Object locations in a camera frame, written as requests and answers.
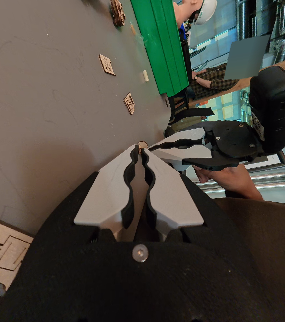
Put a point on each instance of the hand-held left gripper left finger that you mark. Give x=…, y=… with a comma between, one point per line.
x=104, y=196

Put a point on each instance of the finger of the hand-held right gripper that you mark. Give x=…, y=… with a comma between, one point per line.
x=182, y=156
x=182, y=137

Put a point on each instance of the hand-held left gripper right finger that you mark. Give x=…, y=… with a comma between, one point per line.
x=175, y=198

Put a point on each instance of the small wooden puzzle piece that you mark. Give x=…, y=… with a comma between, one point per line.
x=142, y=144

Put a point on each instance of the grey desk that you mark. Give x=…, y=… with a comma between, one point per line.
x=44, y=125

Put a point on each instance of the person's right hand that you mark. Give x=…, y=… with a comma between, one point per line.
x=233, y=181

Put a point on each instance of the black chair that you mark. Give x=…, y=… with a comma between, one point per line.
x=195, y=112

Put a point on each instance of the framed picture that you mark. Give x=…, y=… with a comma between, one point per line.
x=278, y=161

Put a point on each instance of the metal pipe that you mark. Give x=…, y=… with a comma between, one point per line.
x=278, y=174
x=278, y=185

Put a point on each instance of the wooden piece with slots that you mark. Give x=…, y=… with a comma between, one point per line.
x=129, y=103

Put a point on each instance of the small white cylinder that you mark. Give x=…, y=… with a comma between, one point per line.
x=145, y=75

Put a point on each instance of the green box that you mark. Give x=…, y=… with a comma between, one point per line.
x=157, y=45

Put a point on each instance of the person's brown trousers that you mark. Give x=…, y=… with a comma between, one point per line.
x=270, y=239

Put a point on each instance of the wooden piece with two holes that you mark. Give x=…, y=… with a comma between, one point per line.
x=106, y=65

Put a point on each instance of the clear plastic bag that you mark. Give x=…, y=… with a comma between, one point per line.
x=140, y=39

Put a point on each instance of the small wooden peg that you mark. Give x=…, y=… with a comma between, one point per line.
x=133, y=29

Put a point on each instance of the white hard hat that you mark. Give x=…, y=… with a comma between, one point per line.
x=207, y=10

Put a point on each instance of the metal ventilation ducts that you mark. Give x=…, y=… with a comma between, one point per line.
x=283, y=20

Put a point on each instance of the assembled wooden model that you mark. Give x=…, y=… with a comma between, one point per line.
x=118, y=15

